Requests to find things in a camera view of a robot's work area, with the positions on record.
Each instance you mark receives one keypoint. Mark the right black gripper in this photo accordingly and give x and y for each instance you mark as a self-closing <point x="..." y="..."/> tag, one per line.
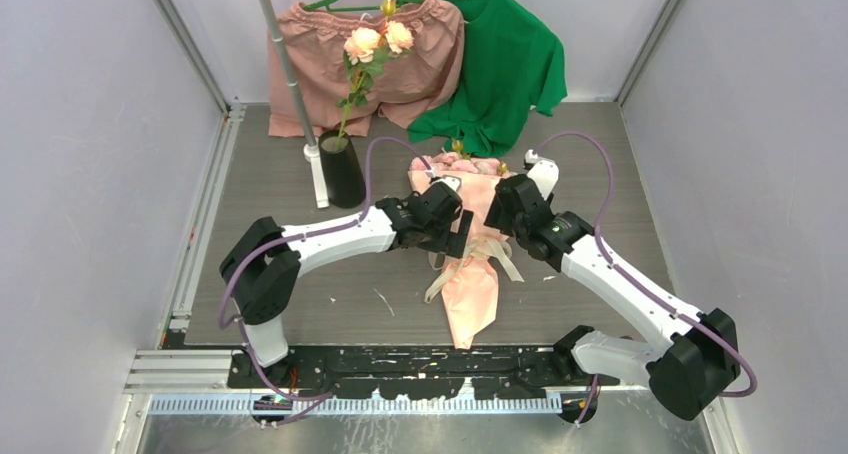
<point x="497" y="218"/>

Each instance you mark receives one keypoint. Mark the pink shorts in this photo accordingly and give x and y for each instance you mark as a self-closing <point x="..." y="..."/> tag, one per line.
<point x="419" y="81"/>

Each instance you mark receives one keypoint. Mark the black conical vase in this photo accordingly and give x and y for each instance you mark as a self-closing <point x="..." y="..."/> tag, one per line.
<point x="341" y="169"/>

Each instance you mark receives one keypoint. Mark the cream printed ribbon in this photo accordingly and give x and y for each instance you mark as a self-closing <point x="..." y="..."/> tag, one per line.
<point x="482" y="248"/>

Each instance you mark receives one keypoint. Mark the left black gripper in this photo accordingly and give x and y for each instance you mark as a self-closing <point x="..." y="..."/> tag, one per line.
<point x="451" y="242"/>

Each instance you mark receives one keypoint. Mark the pink paper bouquet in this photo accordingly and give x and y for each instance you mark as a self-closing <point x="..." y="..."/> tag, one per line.
<point x="470" y="299"/>

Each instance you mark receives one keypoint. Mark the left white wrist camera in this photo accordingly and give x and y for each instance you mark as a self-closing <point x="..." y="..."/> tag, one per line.
<point x="451" y="182"/>

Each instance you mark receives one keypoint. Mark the green t-shirt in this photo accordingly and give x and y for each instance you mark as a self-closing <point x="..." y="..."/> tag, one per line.
<point x="513" y="64"/>

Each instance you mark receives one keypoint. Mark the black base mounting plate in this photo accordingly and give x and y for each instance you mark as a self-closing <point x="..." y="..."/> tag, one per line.
<point x="421" y="372"/>

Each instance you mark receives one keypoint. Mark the peach rose stem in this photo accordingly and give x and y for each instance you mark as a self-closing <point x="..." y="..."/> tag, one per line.
<point x="366" y="52"/>

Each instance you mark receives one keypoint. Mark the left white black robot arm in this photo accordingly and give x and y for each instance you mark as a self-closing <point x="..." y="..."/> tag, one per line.
<point x="261" y="271"/>

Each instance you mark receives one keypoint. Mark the silver clothes rack pole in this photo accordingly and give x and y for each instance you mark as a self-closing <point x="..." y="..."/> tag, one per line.
<point x="311" y="149"/>

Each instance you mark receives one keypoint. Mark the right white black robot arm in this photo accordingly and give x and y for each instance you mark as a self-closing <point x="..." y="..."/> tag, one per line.
<point x="687" y="358"/>

